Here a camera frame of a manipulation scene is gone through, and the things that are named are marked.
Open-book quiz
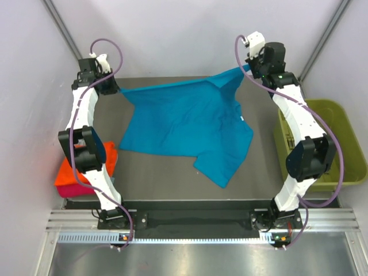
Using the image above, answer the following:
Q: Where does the aluminium frame rail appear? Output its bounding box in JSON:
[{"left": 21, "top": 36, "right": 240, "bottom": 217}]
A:
[{"left": 45, "top": 209, "right": 104, "bottom": 232}]

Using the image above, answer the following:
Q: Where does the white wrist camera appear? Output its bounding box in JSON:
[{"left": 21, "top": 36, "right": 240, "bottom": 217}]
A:
[
  {"left": 243, "top": 31, "right": 265, "bottom": 60},
  {"left": 89, "top": 52, "right": 112, "bottom": 74}
]

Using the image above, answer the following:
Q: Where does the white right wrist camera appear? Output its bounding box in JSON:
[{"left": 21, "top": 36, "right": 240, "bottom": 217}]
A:
[{"left": 243, "top": 31, "right": 265, "bottom": 60}]

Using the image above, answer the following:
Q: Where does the grey slotted cable duct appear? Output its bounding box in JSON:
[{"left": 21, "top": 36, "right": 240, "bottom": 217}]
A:
[{"left": 57, "top": 232, "right": 287, "bottom": 246}]

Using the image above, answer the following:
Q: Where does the pink folded t shirt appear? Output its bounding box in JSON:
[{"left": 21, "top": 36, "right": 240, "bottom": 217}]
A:
[{"left": 56, "top": 184, "right": 95, "bottom": 198}]

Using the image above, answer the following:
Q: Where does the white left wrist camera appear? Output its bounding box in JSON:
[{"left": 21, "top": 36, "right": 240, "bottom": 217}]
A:
[{"left": 89, "top": 52, "right": 112, "bottom": 74}]

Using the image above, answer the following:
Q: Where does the orange folded t shirt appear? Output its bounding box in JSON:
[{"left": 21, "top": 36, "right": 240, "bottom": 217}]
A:
[{"left": 55, "top": 141, "right": 118, "bottom": 187}]

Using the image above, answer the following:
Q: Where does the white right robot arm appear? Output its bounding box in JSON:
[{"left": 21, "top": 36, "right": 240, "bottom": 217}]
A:
[{"left": 246, "top": 42, "right": 336, "bottom": 228}]

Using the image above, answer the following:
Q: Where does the olive green plastic basket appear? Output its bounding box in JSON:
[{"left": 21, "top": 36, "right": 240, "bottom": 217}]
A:
[{"left": 274, "top": 99, "right": 367, "bottom": 191}]

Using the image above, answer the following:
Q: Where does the blue t shirt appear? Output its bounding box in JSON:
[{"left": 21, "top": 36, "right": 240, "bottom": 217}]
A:
[{"left": 120, "top": 67, "right": 254, "bottom": 188}]

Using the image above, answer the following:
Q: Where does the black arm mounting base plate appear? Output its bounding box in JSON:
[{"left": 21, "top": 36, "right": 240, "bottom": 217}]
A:
[{"left": 65, "top": 200, "right": 302, "bottom": 239}]

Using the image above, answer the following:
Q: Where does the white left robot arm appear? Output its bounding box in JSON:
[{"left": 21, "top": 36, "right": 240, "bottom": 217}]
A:
[{"left": 58, "top": 53, "right": 131, "bottom": 229}]

